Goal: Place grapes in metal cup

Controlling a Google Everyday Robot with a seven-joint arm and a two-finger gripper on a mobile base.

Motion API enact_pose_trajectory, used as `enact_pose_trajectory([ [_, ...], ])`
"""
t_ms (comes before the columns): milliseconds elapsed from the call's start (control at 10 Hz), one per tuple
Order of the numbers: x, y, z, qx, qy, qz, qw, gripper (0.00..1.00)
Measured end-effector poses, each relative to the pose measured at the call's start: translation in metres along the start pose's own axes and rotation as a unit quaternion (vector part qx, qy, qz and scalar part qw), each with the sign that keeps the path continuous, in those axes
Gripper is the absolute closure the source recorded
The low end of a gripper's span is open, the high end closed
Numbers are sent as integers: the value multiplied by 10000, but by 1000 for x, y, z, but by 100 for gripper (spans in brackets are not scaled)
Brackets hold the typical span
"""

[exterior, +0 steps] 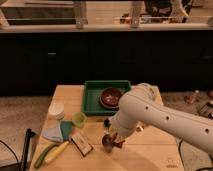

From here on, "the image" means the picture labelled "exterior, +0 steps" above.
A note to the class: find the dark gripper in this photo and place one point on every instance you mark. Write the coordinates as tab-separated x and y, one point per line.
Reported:
117	137

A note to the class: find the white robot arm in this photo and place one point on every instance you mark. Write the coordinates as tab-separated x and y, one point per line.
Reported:
139	105

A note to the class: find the metal cup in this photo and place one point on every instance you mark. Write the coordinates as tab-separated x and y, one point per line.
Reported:
107	143

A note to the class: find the small green cup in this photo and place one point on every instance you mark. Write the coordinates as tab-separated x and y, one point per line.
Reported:
78	119

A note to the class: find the small metal clip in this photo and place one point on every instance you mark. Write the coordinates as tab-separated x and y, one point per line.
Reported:
139	128

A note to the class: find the brown rectangular block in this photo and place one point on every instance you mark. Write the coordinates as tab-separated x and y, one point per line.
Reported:
83	146

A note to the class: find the dark red bowl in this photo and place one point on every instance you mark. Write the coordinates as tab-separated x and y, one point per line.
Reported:
110	97

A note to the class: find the green plastic tray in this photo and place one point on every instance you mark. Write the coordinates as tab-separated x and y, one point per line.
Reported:
93	89

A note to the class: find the teal sponge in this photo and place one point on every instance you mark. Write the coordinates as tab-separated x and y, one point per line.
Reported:
66	129

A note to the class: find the light blue cloth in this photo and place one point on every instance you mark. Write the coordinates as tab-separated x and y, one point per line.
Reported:
53	134

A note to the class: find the green cucumber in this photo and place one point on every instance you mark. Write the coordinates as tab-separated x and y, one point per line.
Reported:
44	153

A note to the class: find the black stand left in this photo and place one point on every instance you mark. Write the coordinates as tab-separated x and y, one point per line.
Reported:
28	136

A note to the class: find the dish brush with handle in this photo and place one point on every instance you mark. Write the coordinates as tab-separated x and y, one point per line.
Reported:
107	123

